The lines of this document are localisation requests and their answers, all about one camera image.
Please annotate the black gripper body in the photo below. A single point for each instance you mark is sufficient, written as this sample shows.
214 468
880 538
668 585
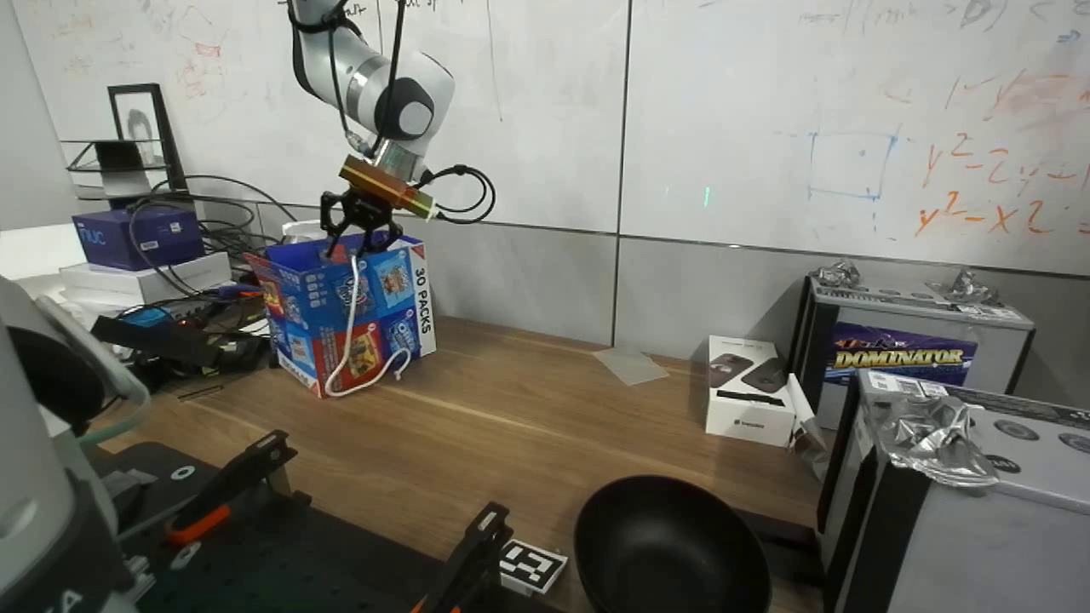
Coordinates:
361 217

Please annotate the blue printed cardboard box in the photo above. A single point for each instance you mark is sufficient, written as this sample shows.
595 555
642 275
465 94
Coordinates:
302 318

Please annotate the small dark blue box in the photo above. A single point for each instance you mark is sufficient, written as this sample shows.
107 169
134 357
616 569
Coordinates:
136 239

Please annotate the flat white box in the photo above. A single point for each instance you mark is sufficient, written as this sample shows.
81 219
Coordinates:
136 288

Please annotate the white phone box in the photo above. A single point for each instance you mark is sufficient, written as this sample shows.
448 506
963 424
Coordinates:
750 398

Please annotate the white round container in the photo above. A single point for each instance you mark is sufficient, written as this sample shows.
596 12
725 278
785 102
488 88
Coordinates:
302 233

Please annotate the black electronics pile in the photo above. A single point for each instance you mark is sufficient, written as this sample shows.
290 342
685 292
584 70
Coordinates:
189 337

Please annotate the clear plastic sheet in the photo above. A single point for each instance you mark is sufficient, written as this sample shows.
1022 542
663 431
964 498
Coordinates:
630 365

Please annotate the black bar clamp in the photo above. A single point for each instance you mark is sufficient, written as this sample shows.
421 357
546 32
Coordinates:
470 563

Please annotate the black white fiducial tag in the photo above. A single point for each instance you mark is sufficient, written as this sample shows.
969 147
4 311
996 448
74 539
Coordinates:
532 567

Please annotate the black bowl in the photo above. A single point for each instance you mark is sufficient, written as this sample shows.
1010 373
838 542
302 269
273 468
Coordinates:
668 551

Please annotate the grey battery Dominator label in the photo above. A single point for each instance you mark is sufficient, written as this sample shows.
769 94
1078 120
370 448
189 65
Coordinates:
907 351

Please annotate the crumpled aluminium foil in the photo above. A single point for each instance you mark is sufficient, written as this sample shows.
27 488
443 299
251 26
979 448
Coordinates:
930 426

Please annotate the black picture frame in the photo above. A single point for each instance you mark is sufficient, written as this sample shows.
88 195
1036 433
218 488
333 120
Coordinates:
147 138

